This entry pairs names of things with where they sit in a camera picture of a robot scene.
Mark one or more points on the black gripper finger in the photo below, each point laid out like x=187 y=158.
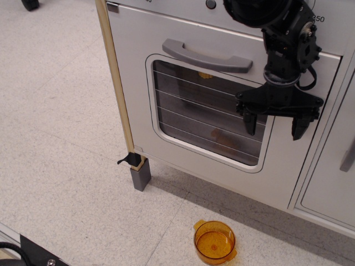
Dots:
x=250 y=120
x=299 y=126

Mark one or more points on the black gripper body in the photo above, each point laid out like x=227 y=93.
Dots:
x=287 y=101

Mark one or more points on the white oven door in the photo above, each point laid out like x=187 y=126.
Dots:
x=171 y=111

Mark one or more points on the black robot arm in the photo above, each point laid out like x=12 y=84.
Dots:
x=289 y=35

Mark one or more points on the orange toy chicken drumstick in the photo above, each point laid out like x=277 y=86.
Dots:
x=224 y=141

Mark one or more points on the yellow toy corn piece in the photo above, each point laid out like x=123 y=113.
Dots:
x=205 y=75

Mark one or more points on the white right cabinet door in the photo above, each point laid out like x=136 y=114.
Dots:
x=327 y=194

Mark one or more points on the white toy kitchen cabinet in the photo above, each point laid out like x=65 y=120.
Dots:
x=335 y=35

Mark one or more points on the grey round button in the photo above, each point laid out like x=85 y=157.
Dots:
x=211 y=4

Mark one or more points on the grey cabinet foot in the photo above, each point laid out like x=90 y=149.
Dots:
x=142 y=177

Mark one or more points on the black tape on leg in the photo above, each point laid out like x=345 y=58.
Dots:
x=133 y=159

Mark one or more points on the orange transparent toy pot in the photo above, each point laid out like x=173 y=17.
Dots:
x=215 y=242

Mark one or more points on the black caster wheel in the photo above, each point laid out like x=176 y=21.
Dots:
x=30 y=5

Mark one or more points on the black mounting plate with screw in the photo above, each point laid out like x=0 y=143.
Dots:
x=38 y=255

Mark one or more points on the grey oven door handle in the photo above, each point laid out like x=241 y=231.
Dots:
x=233 y=64

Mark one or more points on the grey right door handle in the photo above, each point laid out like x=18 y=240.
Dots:
x=348 y=158

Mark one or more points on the aluminium frame rail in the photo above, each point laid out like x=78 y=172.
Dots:
x=9 y=235

